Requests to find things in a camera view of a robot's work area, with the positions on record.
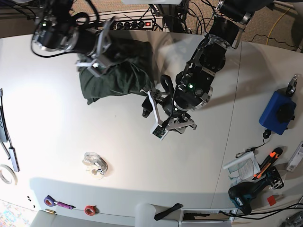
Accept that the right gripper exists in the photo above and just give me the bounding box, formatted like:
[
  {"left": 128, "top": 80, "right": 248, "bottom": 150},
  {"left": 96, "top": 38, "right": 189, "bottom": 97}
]
[{"left": 76, "top": 16, "right": 117, "bottom": 78}]

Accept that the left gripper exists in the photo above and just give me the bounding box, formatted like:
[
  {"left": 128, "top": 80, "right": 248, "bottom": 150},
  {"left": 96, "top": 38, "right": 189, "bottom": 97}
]
[{"left": 140, "top": 88, "right": 197, "bottom": 140}]

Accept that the dark green t-shirt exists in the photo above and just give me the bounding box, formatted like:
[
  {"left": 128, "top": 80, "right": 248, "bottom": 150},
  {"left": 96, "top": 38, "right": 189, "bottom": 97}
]
[{"left": 79, "top": 39, "right": 155, "bottom": 105}]

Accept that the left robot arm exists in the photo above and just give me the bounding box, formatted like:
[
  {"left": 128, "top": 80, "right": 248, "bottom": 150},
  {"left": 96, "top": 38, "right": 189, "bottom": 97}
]
[{"left": 142, "top": 0, "right": 272, "bottom": 140}]

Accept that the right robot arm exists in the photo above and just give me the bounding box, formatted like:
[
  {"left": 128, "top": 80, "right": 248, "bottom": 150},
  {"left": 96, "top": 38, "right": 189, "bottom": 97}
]
[{"left": 31, "top": 0, "right": 116, "bottom": 78}]

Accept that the black power strip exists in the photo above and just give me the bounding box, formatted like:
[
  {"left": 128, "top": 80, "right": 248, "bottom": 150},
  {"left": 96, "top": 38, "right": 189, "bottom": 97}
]
[{"left": 112, "top": 20, "right": 153, "bottom": 30}]

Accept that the silver carabiner clip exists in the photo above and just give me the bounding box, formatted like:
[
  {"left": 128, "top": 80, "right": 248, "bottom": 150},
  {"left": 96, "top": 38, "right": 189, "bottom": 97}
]
[{"left": 235, "top": 147, "right": 256, "bottom": 158}]

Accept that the white paper manual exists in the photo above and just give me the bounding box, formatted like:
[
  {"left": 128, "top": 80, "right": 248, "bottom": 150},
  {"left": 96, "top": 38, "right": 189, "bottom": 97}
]
[{"left": 223, "top": 151, "right": 260, "bottom": 186}]

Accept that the red tape roll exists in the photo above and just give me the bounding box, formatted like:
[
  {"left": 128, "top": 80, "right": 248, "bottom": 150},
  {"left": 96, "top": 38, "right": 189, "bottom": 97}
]
[{"left": 84, "top": 205, "right": 96, "bottom": 216}]

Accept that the blue plastic box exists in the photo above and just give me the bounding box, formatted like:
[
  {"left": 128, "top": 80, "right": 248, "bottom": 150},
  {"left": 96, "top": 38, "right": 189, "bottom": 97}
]
[{"left": 258, "top": 88, "right": 296, "bottom": 135}]

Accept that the orange black utility knife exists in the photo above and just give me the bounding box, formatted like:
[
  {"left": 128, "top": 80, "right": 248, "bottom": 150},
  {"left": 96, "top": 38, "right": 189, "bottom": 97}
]
[{"left": 252, "top": 147, "right": 283, "bottom": 181}]

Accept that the purple tape roll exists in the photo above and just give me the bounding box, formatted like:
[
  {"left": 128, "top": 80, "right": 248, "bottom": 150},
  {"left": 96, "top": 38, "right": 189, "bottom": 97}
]
[{"left": 44, "top": 195, "right": 56, "bottom": 207}]

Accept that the brass small cylinder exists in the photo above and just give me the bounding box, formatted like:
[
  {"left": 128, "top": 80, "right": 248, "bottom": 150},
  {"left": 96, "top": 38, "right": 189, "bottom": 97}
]
[{"left": 45, "top": 209, "right": 56, "bottom": 215}]

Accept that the metal clamp tool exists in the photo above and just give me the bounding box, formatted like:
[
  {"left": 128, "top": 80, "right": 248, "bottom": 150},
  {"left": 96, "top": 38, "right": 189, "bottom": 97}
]
[{"left": 285, "top": 74, "right": 299, "bottom": 97}]

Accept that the white tape roll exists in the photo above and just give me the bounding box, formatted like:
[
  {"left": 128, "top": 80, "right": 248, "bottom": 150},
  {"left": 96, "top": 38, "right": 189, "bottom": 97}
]
[{"left": 0, "top": 165, "right": 18, "bottom": 185}]

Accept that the red square sticker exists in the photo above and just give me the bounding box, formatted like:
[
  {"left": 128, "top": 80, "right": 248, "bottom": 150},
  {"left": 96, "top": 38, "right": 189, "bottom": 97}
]
[{"left": 267, "top": 195, "right": 276, "bottom": 206}]

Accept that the black strap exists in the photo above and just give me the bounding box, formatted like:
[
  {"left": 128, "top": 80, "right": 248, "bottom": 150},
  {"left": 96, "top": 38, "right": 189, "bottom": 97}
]
[{"left": 154, "top": 203, "right": 182, "bottom": 221}]

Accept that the black cordless drill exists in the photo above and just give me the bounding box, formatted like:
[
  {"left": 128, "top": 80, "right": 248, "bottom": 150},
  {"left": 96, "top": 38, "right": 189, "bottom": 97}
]
[{"left": 228, "top": 166, "right": 284, "bottom": 215}]

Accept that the yellow cable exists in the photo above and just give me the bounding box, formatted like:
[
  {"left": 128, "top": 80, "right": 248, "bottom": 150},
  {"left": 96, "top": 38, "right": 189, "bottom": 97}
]
[{"left": 266, "top": 8, "right": 291, "bottom": 45}]

